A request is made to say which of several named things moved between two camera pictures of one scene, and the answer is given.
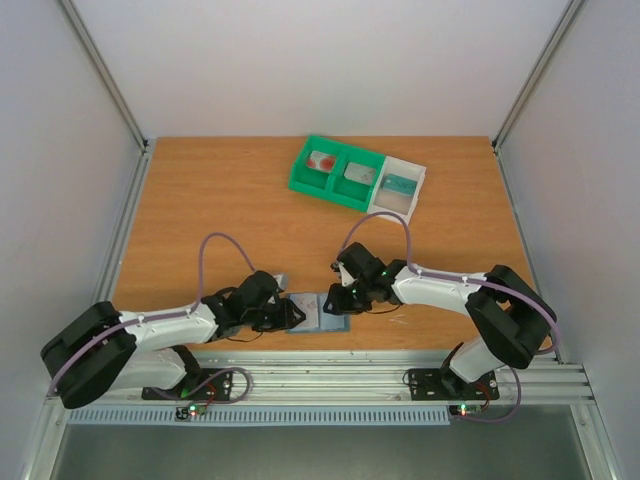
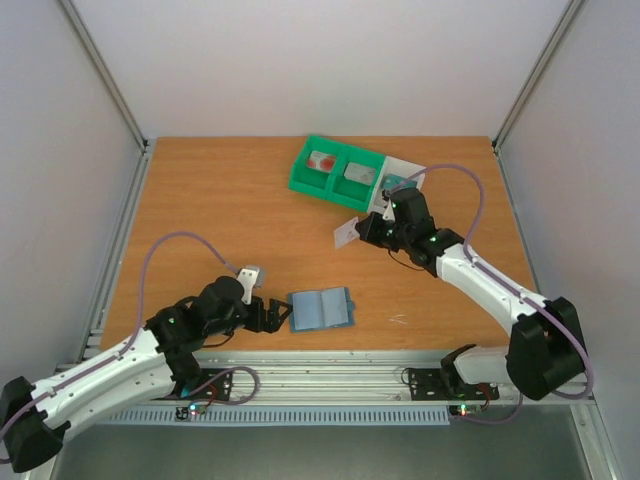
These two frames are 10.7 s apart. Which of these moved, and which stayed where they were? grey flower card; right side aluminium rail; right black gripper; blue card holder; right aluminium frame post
Moved: right black gripper
Stayed: right side aluminium rail; grey flower card; blue card holder; right aluminium frame post
